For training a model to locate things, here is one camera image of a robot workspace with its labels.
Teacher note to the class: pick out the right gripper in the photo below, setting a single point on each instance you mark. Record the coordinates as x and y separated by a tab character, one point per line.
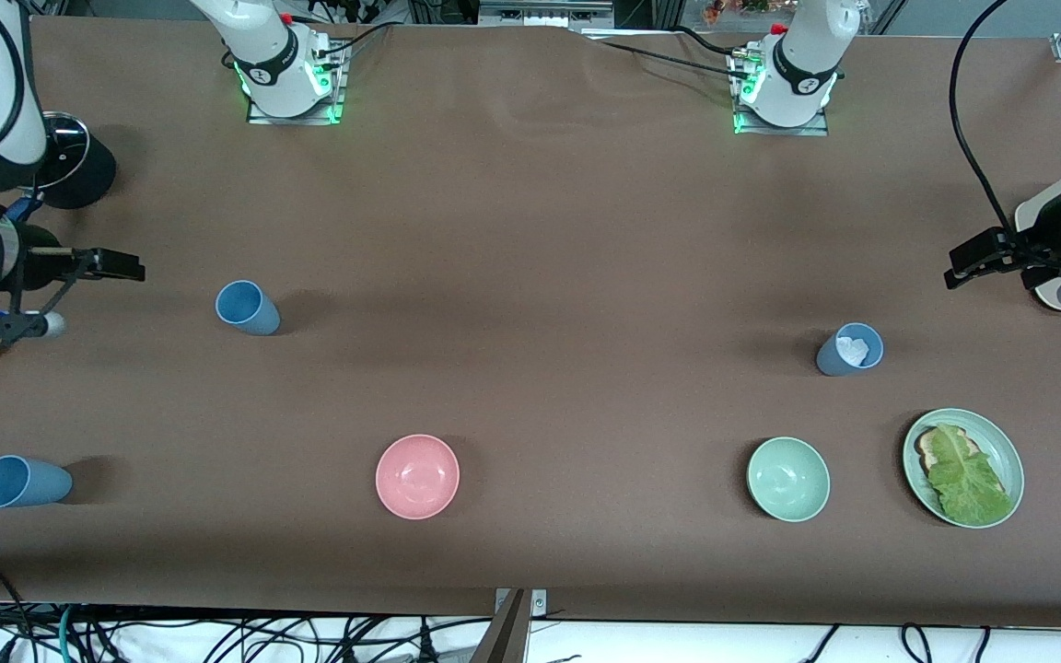
33	263

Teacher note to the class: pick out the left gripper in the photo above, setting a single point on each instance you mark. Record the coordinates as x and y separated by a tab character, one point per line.
1020	250

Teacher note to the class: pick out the blue plastic cup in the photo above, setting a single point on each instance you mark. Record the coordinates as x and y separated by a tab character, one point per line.
29	482
254	313
827	361

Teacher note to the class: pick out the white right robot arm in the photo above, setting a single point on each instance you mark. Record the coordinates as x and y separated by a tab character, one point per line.
10	110

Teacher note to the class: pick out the cream toaster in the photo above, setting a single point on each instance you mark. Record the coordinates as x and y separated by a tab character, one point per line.
1042	207

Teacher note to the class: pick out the glass lid blue knob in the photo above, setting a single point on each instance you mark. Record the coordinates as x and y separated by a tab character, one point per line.
65	152

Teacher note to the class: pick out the white crumpled paper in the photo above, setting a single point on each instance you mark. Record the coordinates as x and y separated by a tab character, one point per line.
853	350

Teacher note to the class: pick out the pale green plate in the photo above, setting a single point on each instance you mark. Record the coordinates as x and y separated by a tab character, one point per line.
1000	442

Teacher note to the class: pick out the toast bread slice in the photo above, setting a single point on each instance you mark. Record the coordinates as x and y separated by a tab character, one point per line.
926	451

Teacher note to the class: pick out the green lettuce leaf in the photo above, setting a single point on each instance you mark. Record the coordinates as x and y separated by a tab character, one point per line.
968	483

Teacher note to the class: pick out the pale green bowl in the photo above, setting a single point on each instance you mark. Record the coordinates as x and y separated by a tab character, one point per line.
788	479

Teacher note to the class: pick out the pink bowl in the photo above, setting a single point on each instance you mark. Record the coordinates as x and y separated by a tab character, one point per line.
417	476

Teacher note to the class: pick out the grey metal box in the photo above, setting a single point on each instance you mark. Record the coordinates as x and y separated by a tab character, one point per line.
544	11

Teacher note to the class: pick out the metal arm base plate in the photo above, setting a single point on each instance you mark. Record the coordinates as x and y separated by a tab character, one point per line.
779	132
296	120

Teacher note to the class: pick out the dark table post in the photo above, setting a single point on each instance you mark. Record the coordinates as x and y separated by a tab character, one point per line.
505	635

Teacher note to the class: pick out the metal table bracket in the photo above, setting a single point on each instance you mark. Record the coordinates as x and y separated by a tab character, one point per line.
538	600

